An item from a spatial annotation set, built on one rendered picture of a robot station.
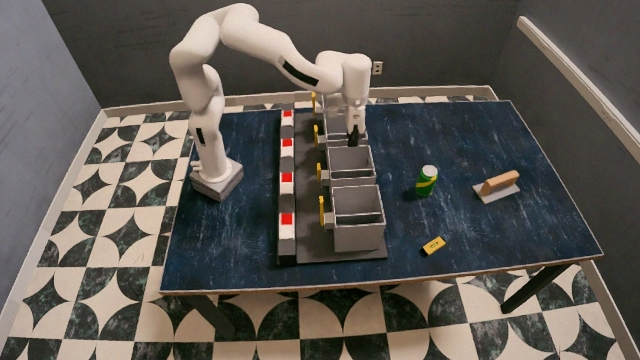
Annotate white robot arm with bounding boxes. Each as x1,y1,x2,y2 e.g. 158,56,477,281
169,4,371,183

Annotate green drink can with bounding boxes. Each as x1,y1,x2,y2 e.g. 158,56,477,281
415,165,438,196

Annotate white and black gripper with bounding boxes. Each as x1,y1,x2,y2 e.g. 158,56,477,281
345,101,368,147

